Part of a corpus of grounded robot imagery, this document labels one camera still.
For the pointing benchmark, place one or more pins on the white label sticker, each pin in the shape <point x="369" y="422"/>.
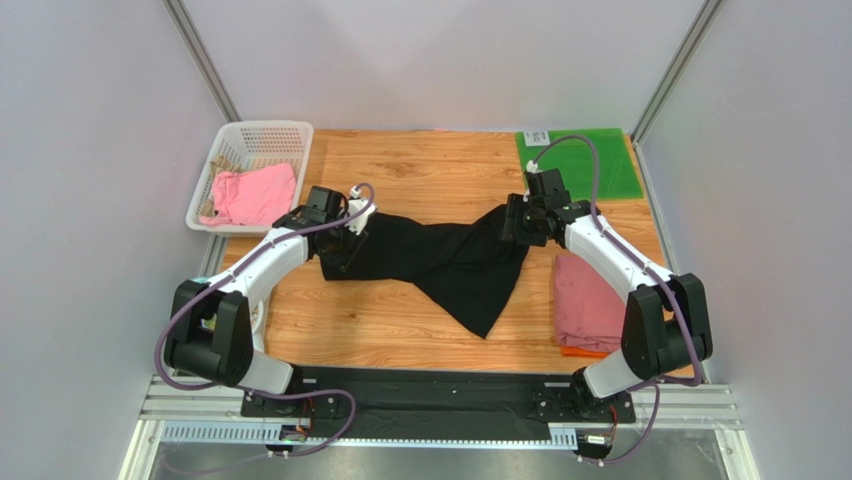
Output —
<point x="536" y="138"/>

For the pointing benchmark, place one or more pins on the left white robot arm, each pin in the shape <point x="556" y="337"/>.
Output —
<point x="210" y="334"/>

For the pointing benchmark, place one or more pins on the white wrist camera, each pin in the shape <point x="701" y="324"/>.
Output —
<point x="532" y="167"/>
<point x="360" y="206"/>

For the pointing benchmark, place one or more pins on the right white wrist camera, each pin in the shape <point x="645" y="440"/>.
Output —
<point x="532" y="167"/>

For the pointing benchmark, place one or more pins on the folded pink t shirt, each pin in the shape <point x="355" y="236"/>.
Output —
<point x="587" y="311"/>

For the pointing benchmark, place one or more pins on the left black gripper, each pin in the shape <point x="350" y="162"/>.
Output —
<point x="343" y="259"/>

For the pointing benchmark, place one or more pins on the white plastic basket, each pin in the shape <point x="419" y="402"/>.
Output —
<point x="250" y="146"/>

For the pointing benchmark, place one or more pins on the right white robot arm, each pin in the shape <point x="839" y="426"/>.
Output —
<point x="666" y="322"/>

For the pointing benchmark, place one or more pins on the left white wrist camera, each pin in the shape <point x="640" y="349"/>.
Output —
<point x="360" y="206"/>

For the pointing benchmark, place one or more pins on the black floral t shirt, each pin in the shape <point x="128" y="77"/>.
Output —
<point x="466" y="269"/>

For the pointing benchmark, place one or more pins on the folded orange t shirt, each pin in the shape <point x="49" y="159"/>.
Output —
<point x="567" y="351"/>

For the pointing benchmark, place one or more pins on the green snack bowl package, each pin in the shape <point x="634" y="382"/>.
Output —
<point x="258" y="321"/>

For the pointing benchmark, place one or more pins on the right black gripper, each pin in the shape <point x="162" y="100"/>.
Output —
<point x="517" y="222"/>

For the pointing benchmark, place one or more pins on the light pink shirt in basket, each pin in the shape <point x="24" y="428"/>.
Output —
<point x="251" y="198"/>

